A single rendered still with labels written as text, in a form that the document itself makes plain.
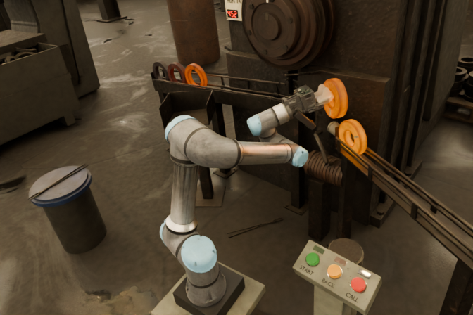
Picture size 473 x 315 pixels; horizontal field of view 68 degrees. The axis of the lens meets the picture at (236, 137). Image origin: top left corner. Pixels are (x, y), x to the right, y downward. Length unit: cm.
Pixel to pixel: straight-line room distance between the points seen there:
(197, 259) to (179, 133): 43
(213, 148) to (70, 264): 143
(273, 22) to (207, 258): 102
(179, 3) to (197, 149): 358
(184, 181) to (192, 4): 347
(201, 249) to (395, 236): 121
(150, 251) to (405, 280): 133
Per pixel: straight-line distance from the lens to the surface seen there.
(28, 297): 225
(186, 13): 452
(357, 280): 115
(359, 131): 150
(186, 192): 122
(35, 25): 415
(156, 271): 204
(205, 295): 137
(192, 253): 126
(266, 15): 165
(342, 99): 136
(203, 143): 104
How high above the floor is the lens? 152
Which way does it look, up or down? 31 degrees down
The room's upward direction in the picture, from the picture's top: 7 degrees counter-clockwise
